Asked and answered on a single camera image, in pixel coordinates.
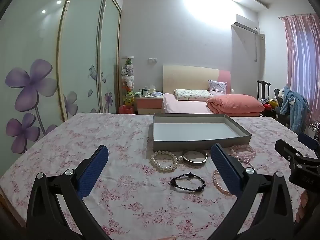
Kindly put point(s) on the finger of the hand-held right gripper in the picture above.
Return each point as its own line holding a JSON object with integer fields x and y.
{"x": 295, "y": 152}
{"x": 308, "y": 140}

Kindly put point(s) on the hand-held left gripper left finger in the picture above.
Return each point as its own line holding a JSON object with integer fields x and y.
{"x": 92, "y": 171}

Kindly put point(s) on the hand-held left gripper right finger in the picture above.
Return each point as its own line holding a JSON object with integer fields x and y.
{"x": 223, "y": 165}

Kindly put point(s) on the wide silver bangle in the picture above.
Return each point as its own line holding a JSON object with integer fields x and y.
{"x": 197, "y": 162}

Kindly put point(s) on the grey cardboard box tray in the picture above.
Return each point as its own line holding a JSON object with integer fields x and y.
{"x": 197, "y": 130}

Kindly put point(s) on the person's right hand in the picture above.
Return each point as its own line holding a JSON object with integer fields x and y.
{"x": 304, "y": 200}

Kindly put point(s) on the blue plush robe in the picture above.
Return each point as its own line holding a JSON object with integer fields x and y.
{"x": 296, "y": 110}

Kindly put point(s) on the pink floral table cloth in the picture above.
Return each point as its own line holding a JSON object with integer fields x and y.
{"x": 120, "y": 137}

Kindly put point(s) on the folded pink quilt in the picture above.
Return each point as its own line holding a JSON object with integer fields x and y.
{"x": 235, "y": 103}

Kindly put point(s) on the dark wooden chair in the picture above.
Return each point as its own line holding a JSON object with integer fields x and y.
{"x": 263, "y": 90}

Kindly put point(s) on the red trash bin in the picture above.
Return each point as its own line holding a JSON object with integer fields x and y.
{"x": 125, "y": 109}

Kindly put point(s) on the pink bed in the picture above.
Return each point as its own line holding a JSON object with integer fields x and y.
{"x": 185, "y": 106}

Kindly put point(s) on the floral print pillow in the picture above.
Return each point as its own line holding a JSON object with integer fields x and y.
{"x": 192, "y": 95}

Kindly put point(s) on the purple print pillow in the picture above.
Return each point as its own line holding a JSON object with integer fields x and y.
{"x": 217, "y": 87}

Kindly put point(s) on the pink and cream nightstand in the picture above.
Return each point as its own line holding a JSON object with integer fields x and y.
{"x": 149, "y": 105}

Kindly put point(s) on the pink curtain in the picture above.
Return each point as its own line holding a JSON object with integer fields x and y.
{"x": 303, "y": 52}

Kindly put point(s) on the cream and pink headboard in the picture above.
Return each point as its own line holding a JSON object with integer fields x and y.
{"x": 187, "y": 77}

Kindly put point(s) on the plush toy column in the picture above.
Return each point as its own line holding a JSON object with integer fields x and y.
{"x": 128, "y": 80}

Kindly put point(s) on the flower print sliding wardrobe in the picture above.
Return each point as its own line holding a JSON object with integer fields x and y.
{"x": 75, "y": 55}

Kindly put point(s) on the white air conditioner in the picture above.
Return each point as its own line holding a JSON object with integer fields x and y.
{"x": 246, "y": 25}

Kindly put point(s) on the white wall switch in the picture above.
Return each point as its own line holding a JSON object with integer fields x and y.
{"x": 152, "y": 60}

